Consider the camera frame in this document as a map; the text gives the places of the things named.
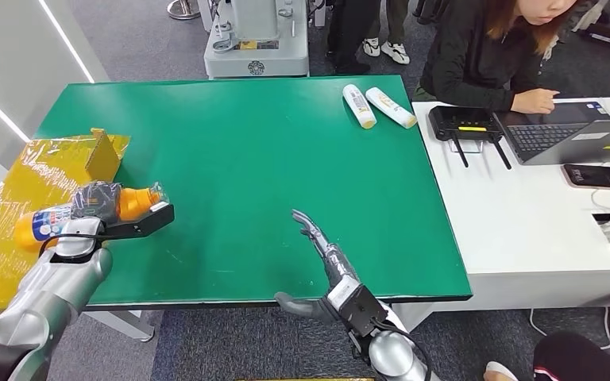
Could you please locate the person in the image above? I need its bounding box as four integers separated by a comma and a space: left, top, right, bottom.
326, 0, 385, 76
361, 0, 413, 66
484, 291, 610, 381
412, 0, 596, 114

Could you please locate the black router with antennas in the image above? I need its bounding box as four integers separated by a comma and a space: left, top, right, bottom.
427, 106, 513, 171

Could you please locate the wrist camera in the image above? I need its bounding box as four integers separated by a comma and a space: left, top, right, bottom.
327, 275, 389, 339
97, 201, 176, 243

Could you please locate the black smartphone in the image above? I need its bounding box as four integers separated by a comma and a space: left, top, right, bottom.
562, 164, 610, 191

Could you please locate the grey laptop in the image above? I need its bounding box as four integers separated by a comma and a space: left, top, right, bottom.
494, 100, 610, 167

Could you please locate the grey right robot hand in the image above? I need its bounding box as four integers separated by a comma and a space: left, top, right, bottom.
275, 209, 362, 323

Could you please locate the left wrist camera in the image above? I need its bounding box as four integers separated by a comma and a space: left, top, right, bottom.
97, 201, 176, 243

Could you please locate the orange detergent bottle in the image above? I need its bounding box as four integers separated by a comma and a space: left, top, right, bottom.
13, 182, 170, 253

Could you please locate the white desk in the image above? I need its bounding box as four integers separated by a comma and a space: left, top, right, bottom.
392, 96, 610, 333

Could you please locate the round metal post base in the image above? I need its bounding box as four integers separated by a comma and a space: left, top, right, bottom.
166, 0, 201, 21

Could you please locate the white bottle grey label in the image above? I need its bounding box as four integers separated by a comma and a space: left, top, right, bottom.
342, 83, 378, 130

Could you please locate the green table mat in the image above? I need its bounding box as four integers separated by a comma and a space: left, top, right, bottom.
33, 74, 473, 307

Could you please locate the white table leg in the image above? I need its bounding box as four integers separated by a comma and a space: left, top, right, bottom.
84, 310, 156, 343

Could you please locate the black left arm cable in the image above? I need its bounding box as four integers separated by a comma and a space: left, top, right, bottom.
37, 233, 101, 259

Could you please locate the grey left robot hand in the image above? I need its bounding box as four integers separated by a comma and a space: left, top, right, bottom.
71, 181, 123, 225

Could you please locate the white bottle orange label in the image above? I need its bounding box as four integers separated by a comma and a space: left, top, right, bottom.
365, 87, 419, 130

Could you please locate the grey machine stand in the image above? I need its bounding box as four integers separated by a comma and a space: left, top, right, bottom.
203, 0, 311, 80

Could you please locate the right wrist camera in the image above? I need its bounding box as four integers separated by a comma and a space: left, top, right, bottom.
327, 275, 389, 339

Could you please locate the yellow taped cardboard box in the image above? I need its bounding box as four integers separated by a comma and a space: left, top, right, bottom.
0, 127, 131, 315

